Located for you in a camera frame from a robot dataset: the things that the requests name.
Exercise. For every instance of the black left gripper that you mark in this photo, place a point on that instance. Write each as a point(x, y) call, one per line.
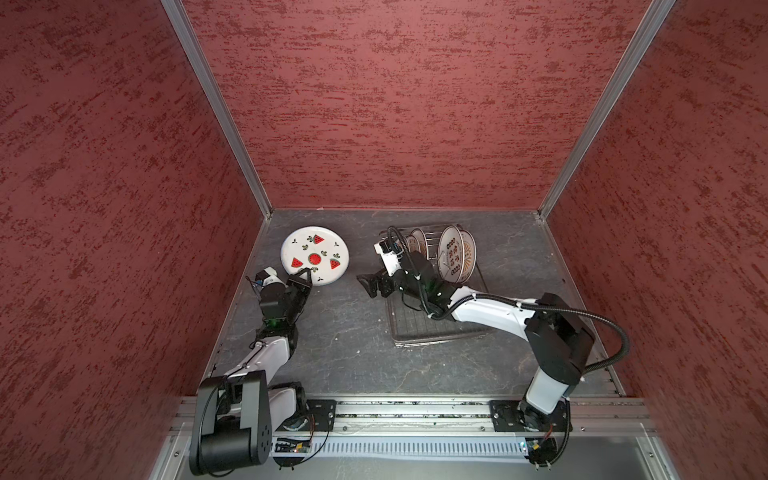
point(305, 285)

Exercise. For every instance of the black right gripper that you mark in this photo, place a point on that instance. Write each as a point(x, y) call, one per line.
point(373, 288)

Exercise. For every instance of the strawberry pattern white plate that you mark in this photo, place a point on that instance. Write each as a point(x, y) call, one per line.
point(320, 250)

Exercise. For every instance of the red rimmed white plate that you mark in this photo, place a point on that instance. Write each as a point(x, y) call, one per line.
point(450, 257)

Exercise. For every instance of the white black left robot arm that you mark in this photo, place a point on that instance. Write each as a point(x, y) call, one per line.
point(237, 412)

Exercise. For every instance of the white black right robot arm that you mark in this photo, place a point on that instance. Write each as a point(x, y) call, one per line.
point(560, 341)

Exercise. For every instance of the orange sunburst white plate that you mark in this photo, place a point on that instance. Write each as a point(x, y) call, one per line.
point(403, 242)

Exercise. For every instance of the red patterned white plate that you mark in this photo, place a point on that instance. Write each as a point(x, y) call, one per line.
point(417, 238)

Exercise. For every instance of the left green circuit board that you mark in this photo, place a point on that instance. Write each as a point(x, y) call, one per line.
point(289, 452)

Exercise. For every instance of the green circuit board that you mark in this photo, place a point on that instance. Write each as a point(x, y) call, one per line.
point(542, 452)
point(289, 452)

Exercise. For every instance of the right green circuit board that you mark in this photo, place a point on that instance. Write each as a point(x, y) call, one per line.
point(542, 452)

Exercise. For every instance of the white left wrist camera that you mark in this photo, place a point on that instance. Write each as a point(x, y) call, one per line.
point(266, 277)

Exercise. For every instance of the chrome wire dish rack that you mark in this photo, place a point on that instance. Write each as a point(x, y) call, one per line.
point(427, 322)

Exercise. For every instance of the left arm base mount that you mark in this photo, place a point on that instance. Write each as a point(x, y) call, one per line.
point(311, 414)

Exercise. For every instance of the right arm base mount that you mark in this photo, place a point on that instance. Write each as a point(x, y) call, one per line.
point(519, 416)

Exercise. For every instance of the aluminium front rail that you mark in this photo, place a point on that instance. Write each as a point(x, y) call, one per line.
point(459, 427)

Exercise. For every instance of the aluminium left corner post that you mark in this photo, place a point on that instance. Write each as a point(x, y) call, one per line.
point(184, 31)

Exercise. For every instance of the aluminium corner post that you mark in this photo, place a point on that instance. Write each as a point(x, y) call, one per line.
point(646, 31)
point(184, 31)

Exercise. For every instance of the aluminium right corner post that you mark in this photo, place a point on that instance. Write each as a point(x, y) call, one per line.
point(646, 31)

